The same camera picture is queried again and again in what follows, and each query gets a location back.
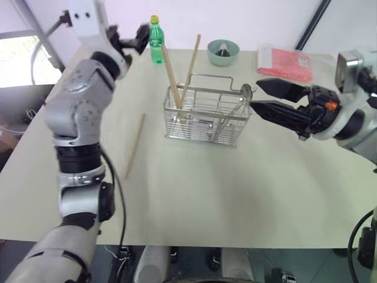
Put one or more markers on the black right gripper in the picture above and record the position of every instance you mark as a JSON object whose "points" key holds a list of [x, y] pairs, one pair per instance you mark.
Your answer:
{"points": [[321, 103]]}

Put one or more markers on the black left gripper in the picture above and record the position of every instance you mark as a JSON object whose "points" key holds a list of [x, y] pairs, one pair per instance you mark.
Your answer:
{"points": [[113, 36]]}

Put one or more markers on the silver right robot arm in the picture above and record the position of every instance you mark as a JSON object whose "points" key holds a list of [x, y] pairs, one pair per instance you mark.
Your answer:
{"points": [[362, 141]]}

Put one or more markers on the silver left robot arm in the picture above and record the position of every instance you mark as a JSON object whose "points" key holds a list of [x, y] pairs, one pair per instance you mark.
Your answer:
{"points": [[79, 112]]}

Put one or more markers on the metal spoon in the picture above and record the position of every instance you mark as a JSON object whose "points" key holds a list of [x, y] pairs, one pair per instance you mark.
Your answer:
{"points": [[246, 90]]}

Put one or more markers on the green plastic bottle yellow cap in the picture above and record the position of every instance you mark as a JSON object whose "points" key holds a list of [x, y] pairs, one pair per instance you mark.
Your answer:
{"points": [[156, 41]]}

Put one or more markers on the red plastic package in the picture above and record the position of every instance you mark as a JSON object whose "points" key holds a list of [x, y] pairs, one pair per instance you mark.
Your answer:
{"points": [[288, 63]]}

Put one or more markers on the wooden chopstick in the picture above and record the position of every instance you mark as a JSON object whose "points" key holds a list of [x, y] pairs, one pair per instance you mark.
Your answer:
{"points": [[171, 79], [135, 146], [191, 66]]}

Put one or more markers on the black and white bowl object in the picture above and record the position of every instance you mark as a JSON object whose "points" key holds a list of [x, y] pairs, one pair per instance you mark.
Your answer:
{"points": [[223, 50]]}

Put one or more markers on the pale green bowl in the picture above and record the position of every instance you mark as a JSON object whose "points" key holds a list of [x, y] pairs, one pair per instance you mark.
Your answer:
{"points": [[216, 59]]}

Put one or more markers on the brown cardboard box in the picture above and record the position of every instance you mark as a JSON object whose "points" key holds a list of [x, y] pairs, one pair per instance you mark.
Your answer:
{"points": [[6, 138]]}

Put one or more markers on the white rounded robot leg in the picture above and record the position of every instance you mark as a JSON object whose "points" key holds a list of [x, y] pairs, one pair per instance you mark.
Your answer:
{"points": [[235, 263], [150, 262]]}

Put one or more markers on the small black floor object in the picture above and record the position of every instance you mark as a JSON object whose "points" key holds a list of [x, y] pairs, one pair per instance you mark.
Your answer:
{"points": [[173, 255], [215, 259], [124, 253]]}

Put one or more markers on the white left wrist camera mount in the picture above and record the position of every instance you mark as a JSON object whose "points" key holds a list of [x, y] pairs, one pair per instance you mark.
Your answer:
{"points": [[87, 20]]}

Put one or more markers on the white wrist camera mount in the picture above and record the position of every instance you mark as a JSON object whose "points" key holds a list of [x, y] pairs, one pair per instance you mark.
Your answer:
{"points": [[87, 20], [350, 73]]}

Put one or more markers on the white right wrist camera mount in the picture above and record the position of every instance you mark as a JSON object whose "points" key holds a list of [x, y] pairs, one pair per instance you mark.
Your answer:
{"points": [[350, 73]]}

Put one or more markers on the black wall strip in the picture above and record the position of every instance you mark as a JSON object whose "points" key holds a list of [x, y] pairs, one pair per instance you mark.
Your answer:
{"points": [[312, 24]]}

